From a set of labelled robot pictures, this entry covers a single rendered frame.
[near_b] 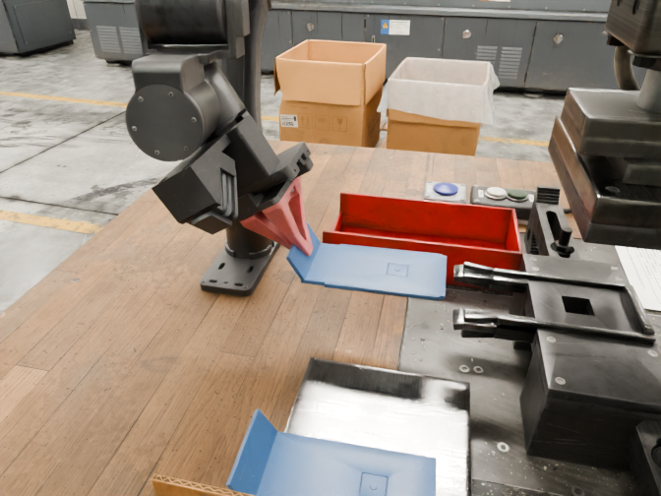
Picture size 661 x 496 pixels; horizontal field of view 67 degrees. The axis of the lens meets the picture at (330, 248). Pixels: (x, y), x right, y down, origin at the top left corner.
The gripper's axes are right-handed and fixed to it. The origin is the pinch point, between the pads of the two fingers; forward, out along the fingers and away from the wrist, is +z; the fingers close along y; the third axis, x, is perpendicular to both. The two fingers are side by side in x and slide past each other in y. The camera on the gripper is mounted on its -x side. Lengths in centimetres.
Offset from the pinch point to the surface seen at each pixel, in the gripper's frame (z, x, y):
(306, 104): 18, 216, -77
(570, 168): 2.2, -0.9, 25.5
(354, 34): 16, 449, -93
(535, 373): 16.3, -7.9, 17.0
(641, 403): 17.7, -11.9, 24.0
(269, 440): 7.5, -17.3, -3.1
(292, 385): 9.9, -8.5, -5.2
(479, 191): 17.8, 34.8, 12.6
